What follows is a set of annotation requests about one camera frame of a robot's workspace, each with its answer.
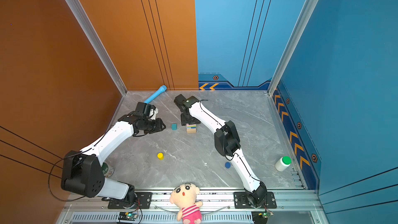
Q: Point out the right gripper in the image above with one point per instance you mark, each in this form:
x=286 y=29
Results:
x=183 y=121

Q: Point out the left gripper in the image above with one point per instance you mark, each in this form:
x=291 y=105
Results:
x=159 y=126

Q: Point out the teal cube block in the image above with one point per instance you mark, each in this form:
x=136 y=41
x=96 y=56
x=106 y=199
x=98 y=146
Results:
x=174 y=126

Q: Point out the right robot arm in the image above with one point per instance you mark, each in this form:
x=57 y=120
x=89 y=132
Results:
x=227 y=144

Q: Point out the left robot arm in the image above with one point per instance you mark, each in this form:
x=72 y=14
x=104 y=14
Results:
x=82 y=170

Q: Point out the yellow cylinder block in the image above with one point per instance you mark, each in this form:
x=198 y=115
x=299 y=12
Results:
x=160 y=156

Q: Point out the cyan toy microphone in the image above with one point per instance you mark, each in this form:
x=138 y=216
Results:
x=161 y=90

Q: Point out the white tape roll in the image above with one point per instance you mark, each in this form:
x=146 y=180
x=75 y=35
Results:
x=107 y=170

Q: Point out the plush doll pink shirt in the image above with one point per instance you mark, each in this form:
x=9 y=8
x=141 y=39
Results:
x=185 y=198

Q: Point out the left circuit board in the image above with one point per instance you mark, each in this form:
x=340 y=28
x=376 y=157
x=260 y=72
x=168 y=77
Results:
x=127 y=217

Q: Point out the circuit board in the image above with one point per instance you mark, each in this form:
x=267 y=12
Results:
x=261 y=217
x=127 y=217

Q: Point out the white bottle green cap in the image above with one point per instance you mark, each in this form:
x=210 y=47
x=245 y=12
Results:
x=283 y=163

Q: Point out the right circuit board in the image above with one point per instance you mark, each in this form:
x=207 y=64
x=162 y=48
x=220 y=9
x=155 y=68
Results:
x=261 y=217

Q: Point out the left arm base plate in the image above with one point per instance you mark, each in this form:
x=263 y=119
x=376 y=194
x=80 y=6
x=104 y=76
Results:
x=141 y=200

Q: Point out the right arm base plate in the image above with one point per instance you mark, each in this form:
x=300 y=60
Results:
x=244 y=200

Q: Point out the aluminium front rail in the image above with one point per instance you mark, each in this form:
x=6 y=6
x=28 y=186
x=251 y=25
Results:
x=218 y=206

